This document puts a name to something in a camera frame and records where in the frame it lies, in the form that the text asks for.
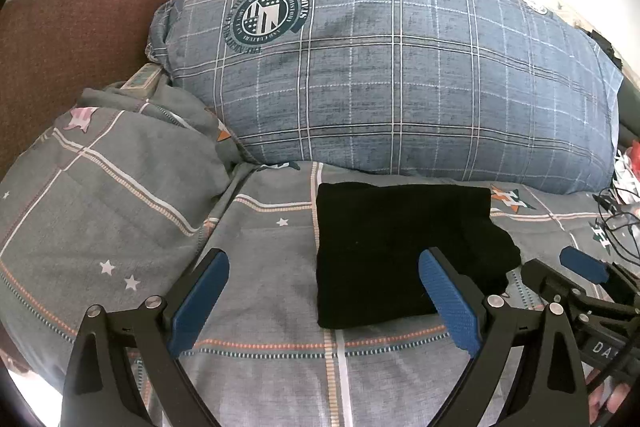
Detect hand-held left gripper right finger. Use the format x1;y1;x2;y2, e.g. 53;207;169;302
418;247;590;427

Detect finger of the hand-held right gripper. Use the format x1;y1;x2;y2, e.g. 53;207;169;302
560;246;640;304
521;258;640;334

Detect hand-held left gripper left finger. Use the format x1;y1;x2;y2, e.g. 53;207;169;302
61;248;231;427

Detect black pants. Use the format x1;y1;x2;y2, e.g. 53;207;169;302
316;182;522;330

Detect person's right hand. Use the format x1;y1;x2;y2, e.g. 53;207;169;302
584;369;632;427

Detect grey star-print bedsheet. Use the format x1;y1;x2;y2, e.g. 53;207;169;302
125;159;640;427

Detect grey star-print pillow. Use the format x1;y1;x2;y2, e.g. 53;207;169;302
0;82;241;373

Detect dark cloth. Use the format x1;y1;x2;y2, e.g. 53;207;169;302
617;77;640;142

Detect small flat box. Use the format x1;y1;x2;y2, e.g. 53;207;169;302
120;63;163;100

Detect blue plaid pillow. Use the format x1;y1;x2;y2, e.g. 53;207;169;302
145;0;625;195

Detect brown padded headboard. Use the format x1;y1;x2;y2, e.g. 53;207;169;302
0;0;191;188

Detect black cables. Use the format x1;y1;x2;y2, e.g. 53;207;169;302
592;187;640;268

